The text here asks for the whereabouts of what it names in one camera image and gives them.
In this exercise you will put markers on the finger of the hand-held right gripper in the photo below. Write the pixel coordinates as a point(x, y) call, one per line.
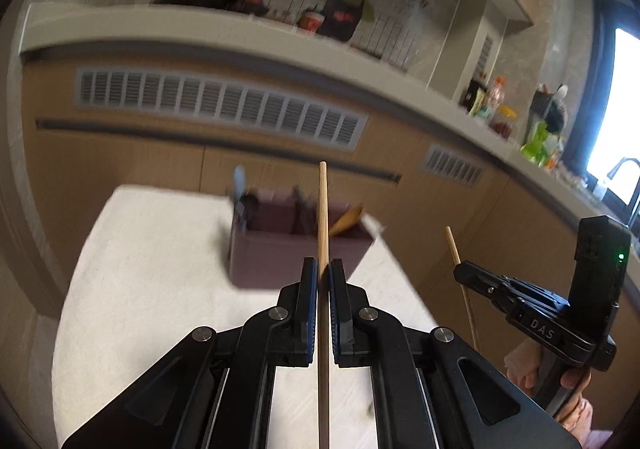
point(480, 279)

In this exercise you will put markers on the dark countertop container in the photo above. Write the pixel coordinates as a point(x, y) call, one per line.
point(547, 106)

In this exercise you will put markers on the maroon plastic utensil holder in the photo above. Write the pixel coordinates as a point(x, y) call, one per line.
point(280, 259)

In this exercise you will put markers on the white kitchen countertop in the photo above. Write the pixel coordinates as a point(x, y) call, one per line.
point(150, 31)

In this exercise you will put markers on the kitchen faucet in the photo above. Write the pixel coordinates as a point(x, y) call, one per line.
point(632, 189)

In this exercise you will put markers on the yellow lid jar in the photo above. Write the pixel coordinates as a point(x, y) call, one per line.
point(504, 121)

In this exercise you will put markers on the short white vent grille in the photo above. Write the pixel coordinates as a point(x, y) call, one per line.
point(454, 165)

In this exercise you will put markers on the wall poster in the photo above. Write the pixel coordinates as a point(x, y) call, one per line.
point(400, 4)

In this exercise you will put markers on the red cup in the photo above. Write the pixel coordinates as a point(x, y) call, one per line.
point(311, 22)

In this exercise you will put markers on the green packets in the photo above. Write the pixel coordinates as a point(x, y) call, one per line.
point(537, 144)

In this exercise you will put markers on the white terry towel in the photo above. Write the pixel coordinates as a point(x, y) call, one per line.
point(150, 279)

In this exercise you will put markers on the white plastic spoon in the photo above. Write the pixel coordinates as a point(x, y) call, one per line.
point(372, 223)

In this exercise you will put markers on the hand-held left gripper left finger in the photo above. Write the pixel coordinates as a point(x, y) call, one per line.
point(311, 299)

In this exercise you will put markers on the wooden spoon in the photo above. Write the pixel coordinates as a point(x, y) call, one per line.
point(345, 221)

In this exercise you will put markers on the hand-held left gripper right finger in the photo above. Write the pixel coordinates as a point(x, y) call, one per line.
point(334, 309)

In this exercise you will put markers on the person's right hand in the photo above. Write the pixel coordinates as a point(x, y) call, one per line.
point(520, 364)

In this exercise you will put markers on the window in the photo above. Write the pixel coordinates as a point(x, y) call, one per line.
point(620, 104)

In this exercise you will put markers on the orange cap bottle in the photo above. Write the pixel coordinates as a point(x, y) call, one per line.
point(496, 94)

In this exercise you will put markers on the long white vent grille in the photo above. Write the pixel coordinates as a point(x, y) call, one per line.
point(220, 104)

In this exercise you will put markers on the wooden chopstick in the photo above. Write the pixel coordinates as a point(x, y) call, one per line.
point(323, 209)
point(452, 249)

